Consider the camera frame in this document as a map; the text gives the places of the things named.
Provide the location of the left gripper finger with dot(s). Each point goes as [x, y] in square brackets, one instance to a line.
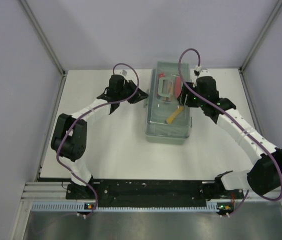
[136, 99]
[135, 92]

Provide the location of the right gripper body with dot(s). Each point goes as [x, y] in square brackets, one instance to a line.
[192, 101]

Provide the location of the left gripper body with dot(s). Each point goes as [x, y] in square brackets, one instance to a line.
[128, 90]

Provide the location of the orange utility knife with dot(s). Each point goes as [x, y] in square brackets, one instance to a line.
[169, 92]

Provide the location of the yellow utility knife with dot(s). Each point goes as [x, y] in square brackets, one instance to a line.
[169, 120]

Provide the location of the green plastic toolbox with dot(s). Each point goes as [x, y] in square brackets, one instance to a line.
[156, 129]

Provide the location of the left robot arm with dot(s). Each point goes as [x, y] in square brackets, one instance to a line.
[69, 138]

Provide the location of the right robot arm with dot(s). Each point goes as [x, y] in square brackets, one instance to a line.
[266, 158]

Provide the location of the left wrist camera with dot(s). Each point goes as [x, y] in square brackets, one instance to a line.
[124, 73]

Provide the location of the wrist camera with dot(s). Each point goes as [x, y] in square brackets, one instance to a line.
[124, 73]
[200, 72]

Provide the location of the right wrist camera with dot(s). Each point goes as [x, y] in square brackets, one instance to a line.
[200, 72]

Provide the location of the right aluminium frame post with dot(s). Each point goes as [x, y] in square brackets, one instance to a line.
[262, 35]

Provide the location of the aluminium frame post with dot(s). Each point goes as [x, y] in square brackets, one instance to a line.
[41, 36]
[262, 35]

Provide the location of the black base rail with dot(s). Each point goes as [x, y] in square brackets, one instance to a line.
[141, 193]

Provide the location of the left aluminium frame post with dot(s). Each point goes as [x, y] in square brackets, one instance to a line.
[41, 36]

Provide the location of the grey cable duct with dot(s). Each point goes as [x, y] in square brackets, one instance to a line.
[45, 206]

